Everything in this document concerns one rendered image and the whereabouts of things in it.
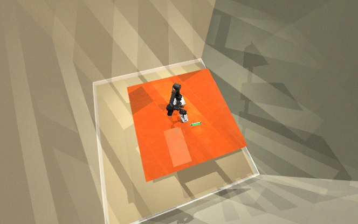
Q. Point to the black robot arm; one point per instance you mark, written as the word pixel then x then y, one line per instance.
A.
pixel 175 94

